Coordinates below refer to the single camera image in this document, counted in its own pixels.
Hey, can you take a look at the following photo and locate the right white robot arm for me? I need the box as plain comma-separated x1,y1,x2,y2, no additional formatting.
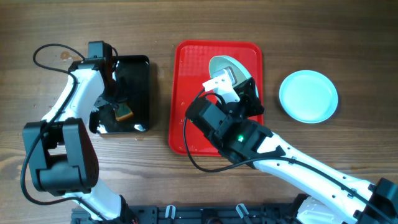
185,78,397,223

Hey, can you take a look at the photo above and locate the light blue plate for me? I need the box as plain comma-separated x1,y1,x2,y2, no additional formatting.
279,70,339,124
209,55,252,88

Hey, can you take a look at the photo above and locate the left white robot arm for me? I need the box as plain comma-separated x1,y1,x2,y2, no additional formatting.
20,41,138,223

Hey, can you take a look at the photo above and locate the red plastic tray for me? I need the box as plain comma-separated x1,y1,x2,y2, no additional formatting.
169,40,263,156

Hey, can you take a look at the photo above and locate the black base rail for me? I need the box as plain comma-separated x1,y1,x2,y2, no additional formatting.
70,202,312,224

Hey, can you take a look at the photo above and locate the orange green scrub sponge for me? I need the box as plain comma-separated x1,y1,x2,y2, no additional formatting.
114,102,134,121

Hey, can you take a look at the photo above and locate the black plastic basin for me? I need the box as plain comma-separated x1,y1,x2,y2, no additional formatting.
88,55,150,134

